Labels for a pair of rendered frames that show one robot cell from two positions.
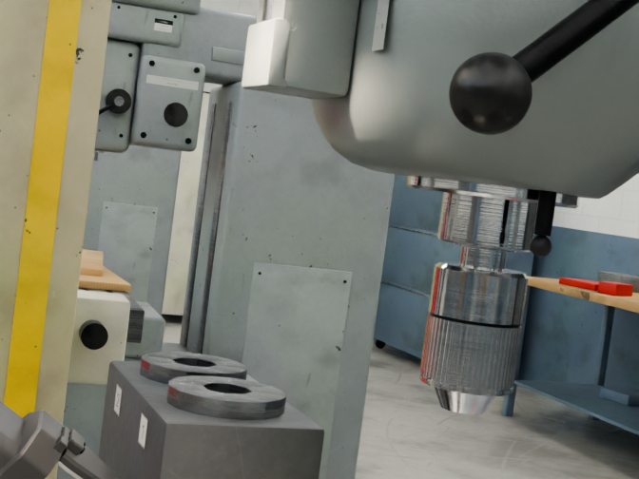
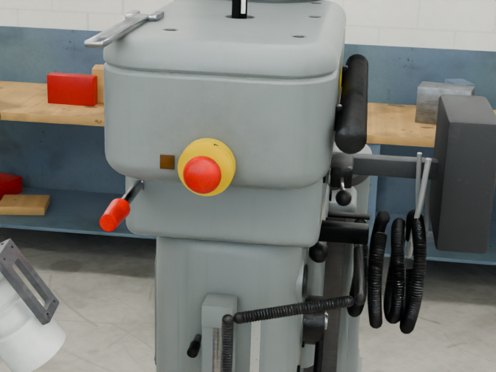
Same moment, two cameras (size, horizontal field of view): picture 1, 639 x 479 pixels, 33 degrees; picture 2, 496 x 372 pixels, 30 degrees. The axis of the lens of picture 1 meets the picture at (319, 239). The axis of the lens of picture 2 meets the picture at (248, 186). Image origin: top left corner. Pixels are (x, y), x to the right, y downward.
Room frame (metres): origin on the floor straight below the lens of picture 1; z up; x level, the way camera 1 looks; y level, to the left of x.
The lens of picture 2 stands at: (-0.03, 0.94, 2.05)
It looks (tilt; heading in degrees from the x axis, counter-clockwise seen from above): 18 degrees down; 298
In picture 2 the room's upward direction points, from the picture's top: 2 degrees clockwise
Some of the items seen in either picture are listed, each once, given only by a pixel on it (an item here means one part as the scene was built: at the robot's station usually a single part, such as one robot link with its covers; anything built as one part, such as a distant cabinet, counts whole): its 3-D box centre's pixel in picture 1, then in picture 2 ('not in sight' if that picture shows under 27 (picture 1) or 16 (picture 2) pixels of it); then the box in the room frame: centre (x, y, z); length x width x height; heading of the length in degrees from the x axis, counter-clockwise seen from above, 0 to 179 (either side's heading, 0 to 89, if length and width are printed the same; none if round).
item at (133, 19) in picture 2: not in sight; (124, 26); (0.58, 0.11, 1.89); 0.24 x 0.04 x 0.01; 112
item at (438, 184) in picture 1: (492, 190); not in sight; (0.54, -0.08, 1.31); 0.09 x 0.09 x 0.01
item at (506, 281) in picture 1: (480, 277); not in sight; (0.54, -0.08, 1.26); 0.05 x 0.05 x 0.01
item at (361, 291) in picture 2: not in sight; (359, 273); (0.36, -0.09, 1.58); 0.17 x 0.01 x 0.01; 113
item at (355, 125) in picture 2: not in sight; (351, 95); (0.42, -0.17, 1.79); 0.45 x 0.04 x 0.04; 112
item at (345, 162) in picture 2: not in sight; (338, 179); (0.44, -0.19, 1.66); 0.12 x 0.04 x 0.04; 112
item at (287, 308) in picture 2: not in sight; (301, 308); (0.38, 0.05, 1.58); 0.17 x 0.01 x 0.01; 51
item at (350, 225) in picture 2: not in sight; (337, 238); (0.42, -0.15, 1.60); 0.08 x 0.02 x 0.04; 22
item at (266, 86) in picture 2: not in sight; (239, 77); (0.55, -0.10, 1.81); 0.47 x 0.26 x 0.16; 112
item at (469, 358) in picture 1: (472, 336); not in sight; (0.54, -0.08, 1.23); 0.05 x 0.05 x 0.05
